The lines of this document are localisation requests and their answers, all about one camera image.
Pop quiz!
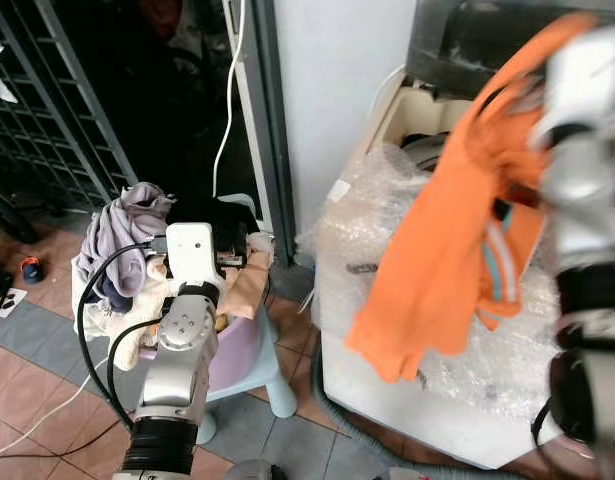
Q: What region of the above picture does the black garment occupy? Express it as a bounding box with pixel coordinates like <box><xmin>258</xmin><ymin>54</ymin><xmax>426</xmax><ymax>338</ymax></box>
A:
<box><xmin>167</xmin><ymin>197</ymin><xmax>258</xmax><ymax>251</ymax></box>

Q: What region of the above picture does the pink plastic laundry tub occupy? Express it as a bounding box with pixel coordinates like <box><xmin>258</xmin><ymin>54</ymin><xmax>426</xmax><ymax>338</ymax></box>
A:
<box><xmin>137</xmin><ymin>300</ymin><xmax>270</xmax><ymax>393</ymax></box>

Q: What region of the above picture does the white paper sheet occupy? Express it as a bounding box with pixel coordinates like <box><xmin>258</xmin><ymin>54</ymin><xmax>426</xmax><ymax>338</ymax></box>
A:
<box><xmin>0</xmin><ymin>288</ymin><xmax>28</xmax><ymax>319</ymax></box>

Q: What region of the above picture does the dark metal grille gate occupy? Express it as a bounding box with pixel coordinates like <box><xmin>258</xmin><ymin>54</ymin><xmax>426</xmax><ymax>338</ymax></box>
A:
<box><xmin>0</xmin><ymin>0</ymin><xmax>138</xmax><ymax>216</ymax></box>

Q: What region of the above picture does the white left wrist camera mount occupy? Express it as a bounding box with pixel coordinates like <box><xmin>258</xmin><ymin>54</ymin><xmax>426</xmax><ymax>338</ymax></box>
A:
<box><xmin>165</xmin><ymin>222</ymin><xmax>228</xmax><ymax>291</ymax></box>

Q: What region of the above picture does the white top-load washing machine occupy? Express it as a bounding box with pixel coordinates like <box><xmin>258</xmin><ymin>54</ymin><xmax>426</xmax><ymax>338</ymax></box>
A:
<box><xmin>307</xmin><ymin>0</ymin><xmax>615</xmax><ymax>471</ymax></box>

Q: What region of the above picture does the grey lavender garment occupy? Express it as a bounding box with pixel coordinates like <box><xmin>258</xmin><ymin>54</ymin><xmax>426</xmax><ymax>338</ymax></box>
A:
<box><xmin>87</xmin><ymin>183</ymin><xmax>175</xmax><ymax>313</ymax></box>

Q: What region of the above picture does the clear bubble wrap sheet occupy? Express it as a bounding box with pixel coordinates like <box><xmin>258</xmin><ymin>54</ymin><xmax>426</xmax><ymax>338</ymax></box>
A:
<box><xmin>307</xmin><ymin>145</ymin><xmax>588</xmax><ymax>401</ymax></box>

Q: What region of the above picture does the small blue floor object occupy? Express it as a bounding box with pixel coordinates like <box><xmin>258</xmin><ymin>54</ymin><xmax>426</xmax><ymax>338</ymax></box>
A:
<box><xmin>20</xmin><ymin>257</ymin><xmax>43</xmax><ymax>284</ymax></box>

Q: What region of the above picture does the white hanging wall cable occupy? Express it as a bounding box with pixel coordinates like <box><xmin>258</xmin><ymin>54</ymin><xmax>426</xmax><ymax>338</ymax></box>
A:
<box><xmin>212</xmin><ymin>0</ymin><xmax>250</xmax><ymax>198</ymax></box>

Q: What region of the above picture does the beige garment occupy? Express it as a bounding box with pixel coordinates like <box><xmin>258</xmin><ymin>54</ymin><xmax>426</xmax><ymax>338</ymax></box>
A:
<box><xmin>219</xmin><ymin>232</ymin><xmax>276</xmax><ymax>321</ymax></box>

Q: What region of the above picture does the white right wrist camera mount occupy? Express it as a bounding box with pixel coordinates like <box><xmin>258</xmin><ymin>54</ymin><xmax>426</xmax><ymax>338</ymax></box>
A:
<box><xmin>539</xmin><ymin>22</ymin><xmax>615</xmax><ymax>141</ymax></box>

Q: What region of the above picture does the thin white floor cable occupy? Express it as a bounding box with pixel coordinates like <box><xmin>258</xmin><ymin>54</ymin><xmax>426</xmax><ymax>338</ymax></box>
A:
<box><xmin>0</xmin><ymin>372</ymin><xmax>118</xmax><ymax>461</ymax></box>

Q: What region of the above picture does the short black arm cable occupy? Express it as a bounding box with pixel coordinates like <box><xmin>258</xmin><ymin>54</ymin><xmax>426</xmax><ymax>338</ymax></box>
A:
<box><xmin>107</xmin><ymin>318</ymin><xmax>166</xmax><ymax>421</ymax></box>

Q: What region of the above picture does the grey door frame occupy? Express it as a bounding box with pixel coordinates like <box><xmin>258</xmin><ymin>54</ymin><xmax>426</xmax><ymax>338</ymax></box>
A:
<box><xmin>225</xmin><ymin>0</ymin><xmax>298</xmax><ymax>266</ymax></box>

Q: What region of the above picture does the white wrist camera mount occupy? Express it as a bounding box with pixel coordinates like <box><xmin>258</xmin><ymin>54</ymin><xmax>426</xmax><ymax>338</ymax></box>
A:
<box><xmin>539</xmin><ymin>22</ymin><xmax>615</xmax><ymax>141</ymax></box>
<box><xmin>165</xmin><ymin>222</ymin><xmax>228</xmax><ymax>291</ymax></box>

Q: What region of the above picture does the long black arm cable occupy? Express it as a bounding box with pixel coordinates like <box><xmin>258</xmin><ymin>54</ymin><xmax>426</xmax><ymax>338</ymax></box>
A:
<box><xmin>75</xmin><ymin>240</ymin><xmax>170</xmax><ymax>428</ymax></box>

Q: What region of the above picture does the light blue plastic stool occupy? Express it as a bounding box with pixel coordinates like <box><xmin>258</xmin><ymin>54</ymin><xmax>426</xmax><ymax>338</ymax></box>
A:
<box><xmin>192</xmin><ymin>193</ymin><xmax>298</xmax><ymax>446</ymax></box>

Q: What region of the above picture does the orange garment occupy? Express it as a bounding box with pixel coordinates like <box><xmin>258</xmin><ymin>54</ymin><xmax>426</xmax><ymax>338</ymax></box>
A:
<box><xmin>345</xmin><ymin>12</ymin><xmax>598</xmax><ymax>384</ymax></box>

